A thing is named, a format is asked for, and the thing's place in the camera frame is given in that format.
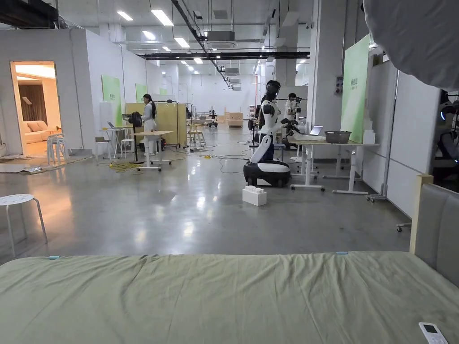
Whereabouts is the white block carton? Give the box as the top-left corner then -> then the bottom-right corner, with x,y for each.
242,185 -> 268,206

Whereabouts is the white and black humanoid robot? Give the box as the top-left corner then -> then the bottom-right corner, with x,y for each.
243,80 -> 299,188

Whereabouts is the white standing desk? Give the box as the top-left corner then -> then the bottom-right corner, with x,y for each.
129,130 -> 174,171

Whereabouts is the black floor fan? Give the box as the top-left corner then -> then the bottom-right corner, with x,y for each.
121,112 -> 145,164

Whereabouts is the white desk with basin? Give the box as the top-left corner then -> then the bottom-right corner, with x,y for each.
289,125 -> 380,194

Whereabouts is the small table with laptop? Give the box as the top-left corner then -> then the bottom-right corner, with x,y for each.
99,120 -> 126,160

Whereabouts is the bed with pale green sheet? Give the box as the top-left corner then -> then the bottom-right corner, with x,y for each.
0,250 -> 459,344

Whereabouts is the stack of white stools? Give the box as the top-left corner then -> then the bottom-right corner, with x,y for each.
46,133 -> 70,166

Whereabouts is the beige sofa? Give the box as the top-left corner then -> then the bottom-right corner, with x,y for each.
23,120 -> 54,144

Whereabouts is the white round stool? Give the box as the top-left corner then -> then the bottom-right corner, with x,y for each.
0,194 -> 48,258

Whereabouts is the grey padded headboard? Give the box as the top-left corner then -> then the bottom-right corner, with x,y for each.
409,174 -> 459,292

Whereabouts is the grey softbox lamp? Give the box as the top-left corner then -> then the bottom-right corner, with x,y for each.
363,0 -> 459,91

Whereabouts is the white remote control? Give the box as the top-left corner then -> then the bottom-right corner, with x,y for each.
418,322 -> 449,344

